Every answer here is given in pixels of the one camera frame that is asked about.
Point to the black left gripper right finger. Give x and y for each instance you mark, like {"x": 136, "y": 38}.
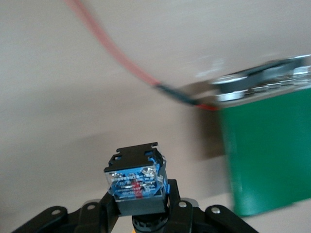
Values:
{"x": 189, "y": 216}

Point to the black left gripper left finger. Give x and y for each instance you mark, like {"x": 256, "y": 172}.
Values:
{"x": 92, "y": 216}

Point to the yellow push button switch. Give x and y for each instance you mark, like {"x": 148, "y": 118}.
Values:
{"x": 136, "y": 184}

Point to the green belt conveyor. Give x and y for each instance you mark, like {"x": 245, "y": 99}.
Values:
{"x": 267, "y": 157}

